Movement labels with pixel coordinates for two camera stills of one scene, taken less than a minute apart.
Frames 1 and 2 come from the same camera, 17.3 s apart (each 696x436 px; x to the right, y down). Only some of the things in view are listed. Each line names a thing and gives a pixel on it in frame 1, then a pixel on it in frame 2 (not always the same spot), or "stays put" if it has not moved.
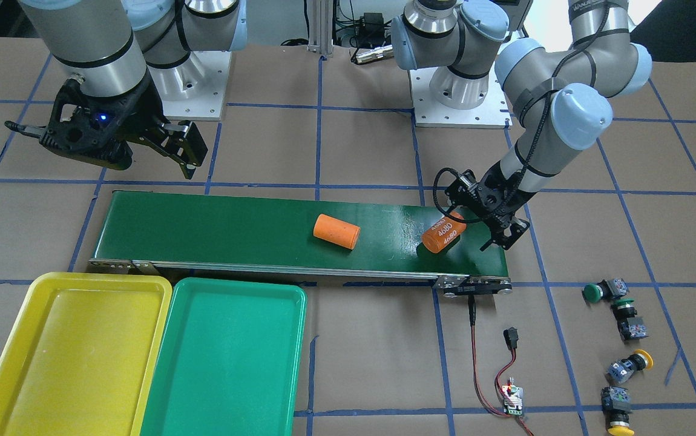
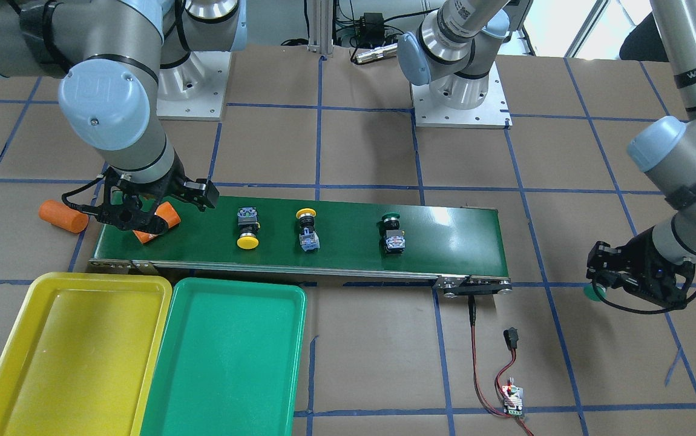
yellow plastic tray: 79,358 stays put
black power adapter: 371,26 stays put
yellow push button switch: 622,370 → 308,237
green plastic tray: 227,360 stays put
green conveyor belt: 325,234 stays put
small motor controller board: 512,399 stays put
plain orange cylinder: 338,232 → 63,216
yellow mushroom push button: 617,406 → 249,225
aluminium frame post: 320,19 stays put
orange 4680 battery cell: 443,232 → 166,211
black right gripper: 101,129 → 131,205
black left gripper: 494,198 → 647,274
